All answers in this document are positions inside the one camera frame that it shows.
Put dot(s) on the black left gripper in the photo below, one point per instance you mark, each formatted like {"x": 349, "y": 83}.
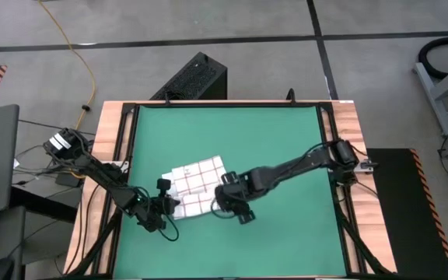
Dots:
{"x": 154, "y": 212}

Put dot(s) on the black computer mouse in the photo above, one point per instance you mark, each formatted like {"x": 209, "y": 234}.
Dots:
{"x": 0, "y": 270}

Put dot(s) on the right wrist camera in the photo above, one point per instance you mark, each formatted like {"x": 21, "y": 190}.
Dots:
{"x": 229, "y": 179}

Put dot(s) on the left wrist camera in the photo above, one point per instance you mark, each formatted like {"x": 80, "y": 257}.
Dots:
{"x": 163, "y": 186}

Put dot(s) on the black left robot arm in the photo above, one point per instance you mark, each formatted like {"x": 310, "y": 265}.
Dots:
{"x": 103, "y": 175}

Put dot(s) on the green table mat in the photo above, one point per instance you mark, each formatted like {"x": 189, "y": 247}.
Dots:
{"x": 247, "y": 128}

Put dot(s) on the white red-checked towel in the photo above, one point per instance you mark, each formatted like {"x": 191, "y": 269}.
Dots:
{"x": 197, "y": 183}

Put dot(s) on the black table clamp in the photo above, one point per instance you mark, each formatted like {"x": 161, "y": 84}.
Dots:
{"x": 166, "y": 98}
{"x": 291, "y": 96}

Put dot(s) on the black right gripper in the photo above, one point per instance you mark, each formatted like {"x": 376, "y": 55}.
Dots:
{"x": 235, "y": 194}

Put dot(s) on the black power adapter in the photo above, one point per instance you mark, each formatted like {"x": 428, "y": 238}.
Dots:
{"x": 67, "y": 179}

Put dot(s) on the wooden table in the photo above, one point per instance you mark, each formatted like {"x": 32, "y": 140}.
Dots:
{"x": 109, "y": 116}

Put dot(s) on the black computer tower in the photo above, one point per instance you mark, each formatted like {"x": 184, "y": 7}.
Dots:
{"x": 193, "y": 78}

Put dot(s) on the grey metal stand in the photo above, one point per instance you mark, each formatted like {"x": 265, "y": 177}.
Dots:
{"x": 432, "y": 97}

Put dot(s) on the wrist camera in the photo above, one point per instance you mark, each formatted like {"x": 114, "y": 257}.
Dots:
{"x": 163, "y": 186}
{"x": 229, "y": 179}

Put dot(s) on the black metal table frame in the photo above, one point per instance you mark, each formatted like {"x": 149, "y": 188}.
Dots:
{"x": 228, "y": 104}

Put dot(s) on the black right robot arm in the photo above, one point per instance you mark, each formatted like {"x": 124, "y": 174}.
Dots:
{"x": 298, "y": 165}

